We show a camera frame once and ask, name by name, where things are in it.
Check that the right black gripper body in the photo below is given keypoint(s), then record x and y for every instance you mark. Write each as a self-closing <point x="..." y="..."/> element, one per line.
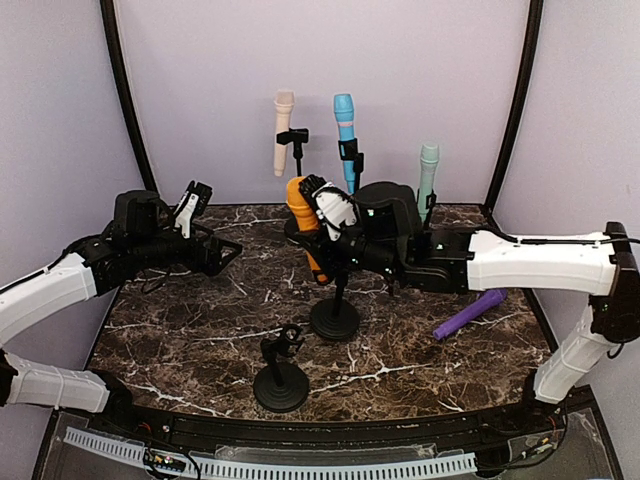
<point x="333" y="263"/>

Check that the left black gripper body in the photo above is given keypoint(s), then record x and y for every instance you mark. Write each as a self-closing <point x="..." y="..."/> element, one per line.
<point x="192" y="260"/>

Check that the orange microphone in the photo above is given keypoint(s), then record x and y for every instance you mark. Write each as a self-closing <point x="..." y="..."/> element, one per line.
<point x="306" y="220"/>

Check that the black stand of orange microphone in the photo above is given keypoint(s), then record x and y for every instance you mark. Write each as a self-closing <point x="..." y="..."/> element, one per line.
<point x="335" y="319"/>

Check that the black stand of blue microphone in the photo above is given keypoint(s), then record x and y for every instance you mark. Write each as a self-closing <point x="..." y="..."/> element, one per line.
<point x="356" y="162"/>

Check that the black stand of mint microphone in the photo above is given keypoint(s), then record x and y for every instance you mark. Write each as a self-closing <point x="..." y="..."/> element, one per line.
<point x="425" y="203"/>

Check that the mint green microphone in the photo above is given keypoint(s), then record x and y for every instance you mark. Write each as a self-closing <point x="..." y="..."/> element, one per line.
<point x="429" y="161"/>

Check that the black stand of purple microphone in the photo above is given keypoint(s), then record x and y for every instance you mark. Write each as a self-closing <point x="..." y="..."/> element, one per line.
<point x="281" y="386"/>

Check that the blue microphone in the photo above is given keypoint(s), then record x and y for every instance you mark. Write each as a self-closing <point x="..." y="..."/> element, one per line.
<point x="344" y="114"/>

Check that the purple microphone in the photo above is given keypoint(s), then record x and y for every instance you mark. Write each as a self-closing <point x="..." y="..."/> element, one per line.
<point x="483" y="303"/>

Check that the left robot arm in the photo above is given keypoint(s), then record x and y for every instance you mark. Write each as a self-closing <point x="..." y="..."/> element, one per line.
<point x="145" y="233"/>

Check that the black stand of beige microphone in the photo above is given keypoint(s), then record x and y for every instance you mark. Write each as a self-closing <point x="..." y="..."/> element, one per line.
<point x="297" y="137"/>

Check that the beige microphone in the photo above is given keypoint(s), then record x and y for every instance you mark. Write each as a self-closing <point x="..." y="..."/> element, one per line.
<point x="284" y="103"/>

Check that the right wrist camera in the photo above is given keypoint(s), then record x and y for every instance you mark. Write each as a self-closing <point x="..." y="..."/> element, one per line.
<point x="333" y="207"/>

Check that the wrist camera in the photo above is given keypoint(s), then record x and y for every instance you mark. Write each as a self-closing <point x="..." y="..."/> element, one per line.
<point x="192" y="204"/>
<point x="333" y="207"/>

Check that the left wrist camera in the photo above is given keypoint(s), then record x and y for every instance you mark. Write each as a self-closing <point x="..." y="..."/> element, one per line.
<point x="192" y="204"/>

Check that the white slotted cable duct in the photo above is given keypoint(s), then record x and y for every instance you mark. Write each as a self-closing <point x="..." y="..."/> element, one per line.
<point x="164" y="464"/>

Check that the left black corner post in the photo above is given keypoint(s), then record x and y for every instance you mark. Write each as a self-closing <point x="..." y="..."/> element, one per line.
<point x="124" y="93"/>

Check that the black corner post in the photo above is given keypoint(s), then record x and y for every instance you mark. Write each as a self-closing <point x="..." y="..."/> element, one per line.
<point x="124" y="93"/>
<point x="525" y="69"/>

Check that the black front frame rail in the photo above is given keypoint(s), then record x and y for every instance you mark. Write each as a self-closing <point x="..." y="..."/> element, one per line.
<point x="205" y="412"/>

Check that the right black corner post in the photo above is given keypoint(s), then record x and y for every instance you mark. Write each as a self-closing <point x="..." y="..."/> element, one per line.
<point x="525" y="69"/>

